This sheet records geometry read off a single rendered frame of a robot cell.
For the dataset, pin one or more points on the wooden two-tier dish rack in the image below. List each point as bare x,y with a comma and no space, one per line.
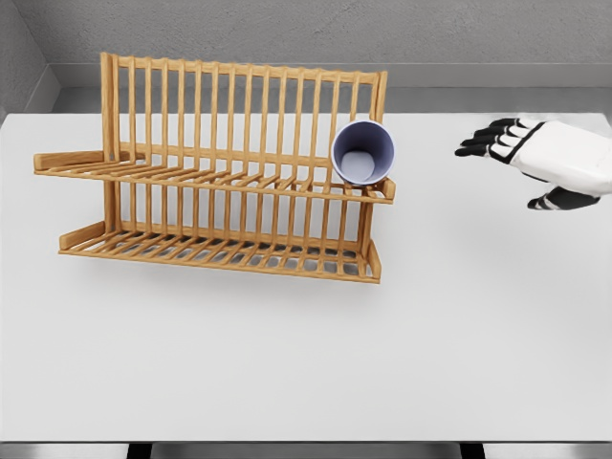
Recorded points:
229,177

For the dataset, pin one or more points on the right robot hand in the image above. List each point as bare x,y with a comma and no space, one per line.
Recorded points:
559,158

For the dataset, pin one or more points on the lavender cup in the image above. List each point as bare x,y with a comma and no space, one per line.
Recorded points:
364,153

